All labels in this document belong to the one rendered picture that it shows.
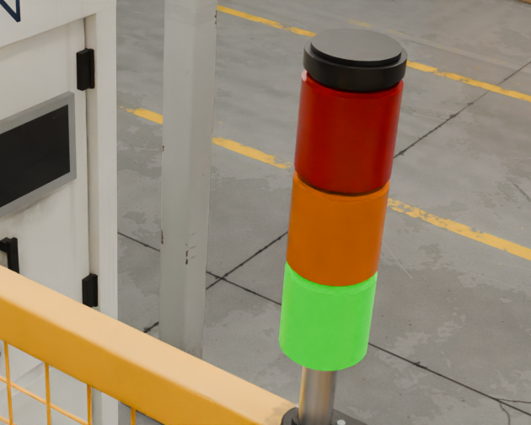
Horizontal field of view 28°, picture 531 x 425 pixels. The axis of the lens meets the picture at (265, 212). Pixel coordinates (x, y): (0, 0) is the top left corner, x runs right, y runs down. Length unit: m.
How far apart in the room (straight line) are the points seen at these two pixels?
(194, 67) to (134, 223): 1.87
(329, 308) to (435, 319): 3.96
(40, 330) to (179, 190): 2.73
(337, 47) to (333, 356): 0.17
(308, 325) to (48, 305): 0.23
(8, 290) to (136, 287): 3.79
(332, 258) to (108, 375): 0.22
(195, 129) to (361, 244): 2.81
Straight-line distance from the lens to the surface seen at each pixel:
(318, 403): 0.61
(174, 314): 3.71
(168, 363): 0.68
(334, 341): 0.57
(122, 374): 0.70
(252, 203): 5.21
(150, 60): 6.88
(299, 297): 0.56
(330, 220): 0.53
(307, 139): 0.52
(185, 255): 3.55
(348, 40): 0.52
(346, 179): 0.52
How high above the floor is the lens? 2.52
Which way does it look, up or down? 29 degrees down
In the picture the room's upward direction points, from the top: 4 degrees clockwise
